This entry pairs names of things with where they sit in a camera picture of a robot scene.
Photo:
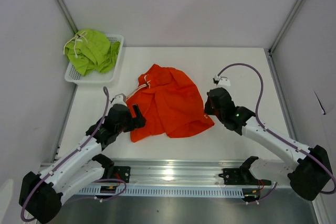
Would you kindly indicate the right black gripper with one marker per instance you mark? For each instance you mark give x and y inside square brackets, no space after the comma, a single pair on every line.
[207,109]

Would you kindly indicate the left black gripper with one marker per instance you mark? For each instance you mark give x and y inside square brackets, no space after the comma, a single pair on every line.
[136,122]

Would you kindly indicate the orange shorts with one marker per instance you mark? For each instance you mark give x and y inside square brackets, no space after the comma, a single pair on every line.
[171,104]

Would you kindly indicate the lime green shorts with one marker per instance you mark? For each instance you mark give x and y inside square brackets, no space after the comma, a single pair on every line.
[90,50]

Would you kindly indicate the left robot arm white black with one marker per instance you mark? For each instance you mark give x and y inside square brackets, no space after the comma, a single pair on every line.
[43,194]

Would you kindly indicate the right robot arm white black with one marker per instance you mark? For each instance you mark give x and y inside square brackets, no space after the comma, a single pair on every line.
[305,169]

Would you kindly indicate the white plastic basket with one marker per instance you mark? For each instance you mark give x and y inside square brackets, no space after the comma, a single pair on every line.
[96,78]

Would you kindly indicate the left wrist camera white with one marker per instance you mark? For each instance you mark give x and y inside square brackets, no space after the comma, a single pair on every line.
[119,99]

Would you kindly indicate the aluminium mounting rail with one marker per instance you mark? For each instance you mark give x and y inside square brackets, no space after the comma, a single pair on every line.
[176,173]

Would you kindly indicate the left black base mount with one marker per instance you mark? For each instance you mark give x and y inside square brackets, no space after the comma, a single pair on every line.
[118,172]

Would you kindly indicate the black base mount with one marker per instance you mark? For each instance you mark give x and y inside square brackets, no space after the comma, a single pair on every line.
[118,172]
[242,175]

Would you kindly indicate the slotted white cable duct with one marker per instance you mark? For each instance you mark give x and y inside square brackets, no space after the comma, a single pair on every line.
[164,191]

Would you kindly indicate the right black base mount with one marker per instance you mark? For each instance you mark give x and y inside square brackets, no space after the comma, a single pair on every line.
[242,175]

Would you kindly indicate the right aluminium frame post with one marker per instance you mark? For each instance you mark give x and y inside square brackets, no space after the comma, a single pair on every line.
[294,11]

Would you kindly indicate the aluminium frame post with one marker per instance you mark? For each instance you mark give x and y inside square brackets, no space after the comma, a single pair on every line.
[67,15]
[294,11]

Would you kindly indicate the left aluminium frame post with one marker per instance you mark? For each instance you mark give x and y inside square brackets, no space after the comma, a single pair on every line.
[67,15]

